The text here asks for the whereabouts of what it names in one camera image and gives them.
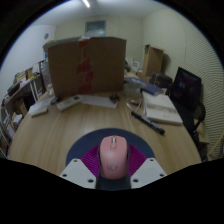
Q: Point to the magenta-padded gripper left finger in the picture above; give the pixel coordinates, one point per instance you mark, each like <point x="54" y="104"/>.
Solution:
<point x="77" y="171"/>

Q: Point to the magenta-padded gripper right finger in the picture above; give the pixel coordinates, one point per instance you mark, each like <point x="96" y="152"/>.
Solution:
<point x="148" y="171"/>

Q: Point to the pink computer mouse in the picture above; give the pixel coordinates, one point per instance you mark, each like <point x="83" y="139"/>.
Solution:
<point x="113" y="158"/>

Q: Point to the dark blue mouse pad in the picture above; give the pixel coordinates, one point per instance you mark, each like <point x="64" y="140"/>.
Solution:
<point x="85" y="143"/>

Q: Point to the black marker pen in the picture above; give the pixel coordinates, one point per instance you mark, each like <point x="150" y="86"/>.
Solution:
<point x="147" y="122"/>

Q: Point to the white open notebook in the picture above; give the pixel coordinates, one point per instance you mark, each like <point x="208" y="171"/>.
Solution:
<point x="161" y="109"/>

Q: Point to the black office chair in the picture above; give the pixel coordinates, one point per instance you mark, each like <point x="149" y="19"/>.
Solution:
<point x="193" y="125"/>

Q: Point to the white paper sheet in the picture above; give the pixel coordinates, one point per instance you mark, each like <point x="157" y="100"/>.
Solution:
<point x="98" y="100"/>

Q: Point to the small black object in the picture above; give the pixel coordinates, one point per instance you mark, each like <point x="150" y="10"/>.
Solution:
<point x="114" y="98"/>
<point x="55" y="99"/>

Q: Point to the blue book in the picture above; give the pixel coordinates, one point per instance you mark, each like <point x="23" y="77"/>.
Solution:
<point x="148" y="88"/>

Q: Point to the black laptop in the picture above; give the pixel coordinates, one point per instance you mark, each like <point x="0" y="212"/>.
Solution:
<point x="186" y="87"/>

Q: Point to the wooden side desk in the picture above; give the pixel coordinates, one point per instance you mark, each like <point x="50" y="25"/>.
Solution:
<point x="23" y="86"/>

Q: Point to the large brown cardboard box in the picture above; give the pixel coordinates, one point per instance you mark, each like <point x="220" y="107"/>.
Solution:
<point x="66" y="66"/>

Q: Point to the tall brown cardboard box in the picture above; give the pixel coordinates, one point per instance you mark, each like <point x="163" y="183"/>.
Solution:
<point x="153" y="60"/>

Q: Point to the grey door with window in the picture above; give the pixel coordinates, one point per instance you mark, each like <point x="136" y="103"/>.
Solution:
<point x="95" y="28"/>

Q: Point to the ceiling tube light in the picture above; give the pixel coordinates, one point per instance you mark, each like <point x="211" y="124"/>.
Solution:
<point x="86" y="3"/>

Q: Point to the round wall clock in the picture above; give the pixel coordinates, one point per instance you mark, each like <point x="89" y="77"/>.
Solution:
<point x="46" y="35"/>

